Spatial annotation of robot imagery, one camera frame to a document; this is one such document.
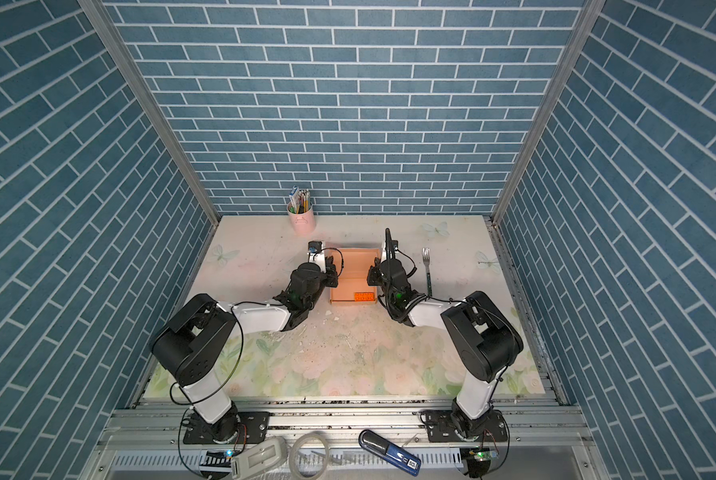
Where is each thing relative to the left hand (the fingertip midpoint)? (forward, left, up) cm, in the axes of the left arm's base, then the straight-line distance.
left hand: (333, 257), depth 92 cm
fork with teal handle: (+9, -32, -13) cm, 36 cm away
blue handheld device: (-49, -15, -9) cm, 52 cm away
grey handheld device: (-50, +15, -12) cm, 53 cm away
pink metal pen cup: (+22, +14, -8) cm, 27 cm away
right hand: (+1, -13, -1) cm, 13 cm away
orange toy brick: (-7, -10, -12) cm, 17 cm away
